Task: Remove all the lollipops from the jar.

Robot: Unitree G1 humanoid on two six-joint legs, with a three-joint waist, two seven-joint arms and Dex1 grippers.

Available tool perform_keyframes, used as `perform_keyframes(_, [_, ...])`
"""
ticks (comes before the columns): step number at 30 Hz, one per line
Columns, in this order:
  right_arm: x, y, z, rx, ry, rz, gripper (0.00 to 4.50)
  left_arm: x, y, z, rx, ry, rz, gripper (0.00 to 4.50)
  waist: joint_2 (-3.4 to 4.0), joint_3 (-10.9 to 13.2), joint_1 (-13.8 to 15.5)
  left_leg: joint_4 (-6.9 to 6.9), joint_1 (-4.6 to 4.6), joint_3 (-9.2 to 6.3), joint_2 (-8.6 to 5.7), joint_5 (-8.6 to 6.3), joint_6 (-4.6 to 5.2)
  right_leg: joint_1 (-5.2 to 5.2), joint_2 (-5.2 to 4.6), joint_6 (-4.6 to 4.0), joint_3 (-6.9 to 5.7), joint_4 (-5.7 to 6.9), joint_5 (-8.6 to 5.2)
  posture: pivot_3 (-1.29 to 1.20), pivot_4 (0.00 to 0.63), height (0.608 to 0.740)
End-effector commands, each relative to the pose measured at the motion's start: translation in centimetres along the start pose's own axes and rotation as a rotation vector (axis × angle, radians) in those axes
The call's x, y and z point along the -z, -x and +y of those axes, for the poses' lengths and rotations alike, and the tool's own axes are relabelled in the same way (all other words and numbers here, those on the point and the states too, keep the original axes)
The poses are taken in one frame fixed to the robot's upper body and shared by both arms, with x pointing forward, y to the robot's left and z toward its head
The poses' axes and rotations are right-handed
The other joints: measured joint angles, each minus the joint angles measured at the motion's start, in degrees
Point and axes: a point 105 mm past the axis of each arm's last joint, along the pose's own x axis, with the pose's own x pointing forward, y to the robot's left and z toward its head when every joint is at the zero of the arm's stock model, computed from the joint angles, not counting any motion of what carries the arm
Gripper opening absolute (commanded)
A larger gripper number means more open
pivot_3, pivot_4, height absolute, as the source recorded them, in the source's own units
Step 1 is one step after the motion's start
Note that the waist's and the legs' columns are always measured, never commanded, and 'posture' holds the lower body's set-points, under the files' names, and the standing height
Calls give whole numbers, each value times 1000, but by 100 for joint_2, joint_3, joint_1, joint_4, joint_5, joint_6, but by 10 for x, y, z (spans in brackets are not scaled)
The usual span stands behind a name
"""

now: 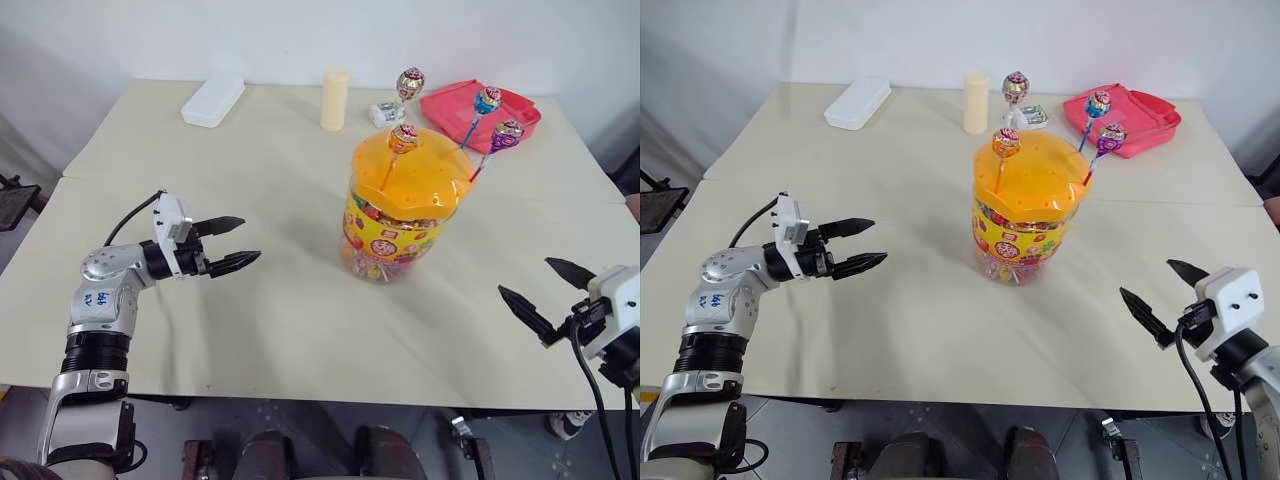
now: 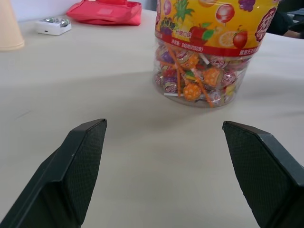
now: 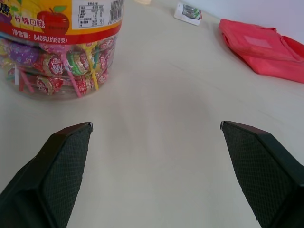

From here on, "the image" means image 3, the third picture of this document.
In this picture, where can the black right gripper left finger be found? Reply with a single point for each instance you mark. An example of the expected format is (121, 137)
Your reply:
(54, 171)

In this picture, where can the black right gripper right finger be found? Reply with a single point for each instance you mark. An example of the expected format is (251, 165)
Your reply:
(263, 171)

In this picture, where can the clear plastic lollipop jar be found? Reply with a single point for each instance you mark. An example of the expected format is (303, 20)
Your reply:
(59, 26)

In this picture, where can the red wrapped lollipop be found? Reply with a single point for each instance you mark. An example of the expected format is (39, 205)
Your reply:
(103, 76)
(105, 45)
(82, 86)
(55, 67)
(47, 84)

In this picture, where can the green wrapped lollipop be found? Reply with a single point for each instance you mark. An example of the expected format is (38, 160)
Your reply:
(78, 64)

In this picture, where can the red fabric bag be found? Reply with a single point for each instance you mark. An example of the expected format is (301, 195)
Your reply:
(261, 52)

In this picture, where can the purple wrapped lollipop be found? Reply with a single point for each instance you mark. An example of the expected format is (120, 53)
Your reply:
(22, 54)

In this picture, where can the white and green package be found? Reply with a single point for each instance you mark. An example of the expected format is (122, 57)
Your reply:
(187, 13)

